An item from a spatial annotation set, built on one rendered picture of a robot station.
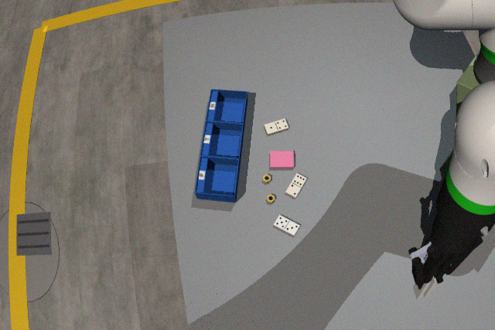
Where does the white domino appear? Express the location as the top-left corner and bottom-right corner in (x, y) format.
(285, 173), (307, 198)
(264, 119), (288, 135)
(274, 215), (300, 236)

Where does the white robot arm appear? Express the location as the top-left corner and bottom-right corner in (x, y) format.
(393, 0), (495, 239)

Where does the blue rack of three bins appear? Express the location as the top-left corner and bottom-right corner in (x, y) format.
(195, 89), (248, 202)

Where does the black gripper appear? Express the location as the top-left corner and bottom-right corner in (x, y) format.
(408, 215), (483, 300)

